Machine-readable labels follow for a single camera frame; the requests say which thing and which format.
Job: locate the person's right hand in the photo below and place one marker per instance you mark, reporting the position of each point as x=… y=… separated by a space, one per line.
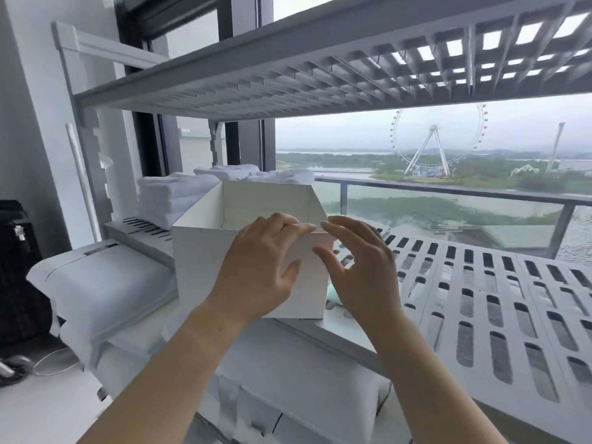
x=370 y=277

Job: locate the person's left hand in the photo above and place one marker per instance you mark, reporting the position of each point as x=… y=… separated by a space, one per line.
x=252 y=272

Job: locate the person's right thumb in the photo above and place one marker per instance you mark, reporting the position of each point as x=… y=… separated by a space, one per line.
x=329 y=261

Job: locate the person's left thumb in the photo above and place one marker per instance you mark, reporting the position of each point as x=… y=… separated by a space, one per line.
x=290 y=271

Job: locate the white cardboard box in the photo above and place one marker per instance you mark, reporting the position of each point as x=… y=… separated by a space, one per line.
x=203 y=268

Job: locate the person's right forearm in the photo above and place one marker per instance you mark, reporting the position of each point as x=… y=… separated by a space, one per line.
x=430 y=388

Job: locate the person's left forearm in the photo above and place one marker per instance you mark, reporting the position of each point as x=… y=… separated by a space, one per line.
x=171 y=374

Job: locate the pale green object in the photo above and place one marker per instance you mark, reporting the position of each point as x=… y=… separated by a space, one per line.
x=332 y=298

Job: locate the thick folded white towel stack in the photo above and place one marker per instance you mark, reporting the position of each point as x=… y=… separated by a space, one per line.
x=171 y=196

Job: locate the glass balcony railing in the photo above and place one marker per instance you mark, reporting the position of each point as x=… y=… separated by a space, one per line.
x=462 y=212

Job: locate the white ferris wheel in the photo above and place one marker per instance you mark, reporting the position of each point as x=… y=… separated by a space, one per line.
x=432 y=147

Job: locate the white slotted shelf board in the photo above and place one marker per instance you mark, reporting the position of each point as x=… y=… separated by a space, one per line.
x=490 y=309

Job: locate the white wrapped pillow package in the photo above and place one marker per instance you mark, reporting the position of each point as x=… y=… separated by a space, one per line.
x=101 y=286

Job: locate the white grid shelf board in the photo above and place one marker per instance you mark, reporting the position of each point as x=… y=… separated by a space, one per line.
x=323 y=55

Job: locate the tall white tower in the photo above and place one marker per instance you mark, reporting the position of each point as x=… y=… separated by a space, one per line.
x=556 y=145

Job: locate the black suitcase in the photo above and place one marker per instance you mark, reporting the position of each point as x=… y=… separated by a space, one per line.
x=21 y=272

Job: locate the dark floor object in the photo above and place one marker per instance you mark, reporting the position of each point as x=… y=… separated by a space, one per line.
x=14 y=366

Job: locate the dark window frame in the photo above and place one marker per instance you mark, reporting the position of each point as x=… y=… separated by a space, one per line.
x=245 y=143

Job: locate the white notched shelf post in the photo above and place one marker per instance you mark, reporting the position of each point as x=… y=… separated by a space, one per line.
x=88 y=157

